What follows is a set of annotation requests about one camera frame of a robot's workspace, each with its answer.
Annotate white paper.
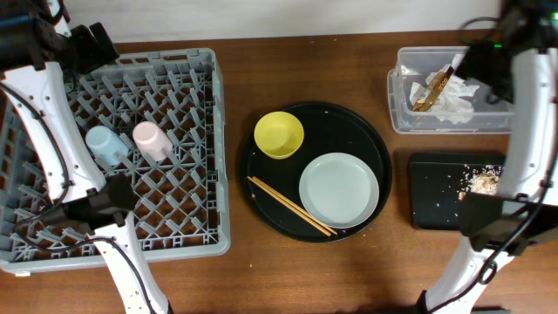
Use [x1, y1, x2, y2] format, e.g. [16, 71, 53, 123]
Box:
[409, 54, 480, 125]

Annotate gold snack wrapper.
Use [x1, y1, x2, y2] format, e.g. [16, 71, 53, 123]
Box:
[412, 65, 454, 112]

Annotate light blue plastic cup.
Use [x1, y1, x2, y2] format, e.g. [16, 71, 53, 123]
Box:
[85, 126, 129, 166]

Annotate grey round plate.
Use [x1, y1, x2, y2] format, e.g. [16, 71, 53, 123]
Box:
[299, 153, 380, 229]

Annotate wooden chopstick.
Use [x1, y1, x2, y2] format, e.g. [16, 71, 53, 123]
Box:
[246, 175, 333, 238]
[250, 175, 339, 236]

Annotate yellow bowl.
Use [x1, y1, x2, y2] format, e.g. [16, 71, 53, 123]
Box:
[254, 111, 304, 160]

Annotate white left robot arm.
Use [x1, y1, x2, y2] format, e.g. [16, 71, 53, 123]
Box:
[1, 0, 173, 313]

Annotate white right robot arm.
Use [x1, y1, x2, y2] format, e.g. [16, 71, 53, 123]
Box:
[415, 1, 557, 313]

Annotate grey dishwasher rack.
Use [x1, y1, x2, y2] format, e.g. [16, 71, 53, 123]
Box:
[1, 48, 230, 276]

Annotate clear plastic bin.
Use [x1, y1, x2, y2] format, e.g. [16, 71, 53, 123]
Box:
[387, 46, 514, 134]

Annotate pink plastic cup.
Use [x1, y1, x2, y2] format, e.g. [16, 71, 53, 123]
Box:
[133, 121, 173, 161]

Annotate food scraps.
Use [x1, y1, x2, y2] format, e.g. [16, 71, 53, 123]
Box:
[458, 164, 503, 201]

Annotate black rectangular tray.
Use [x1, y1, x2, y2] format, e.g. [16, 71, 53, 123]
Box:
[408, 153, 505, 231]

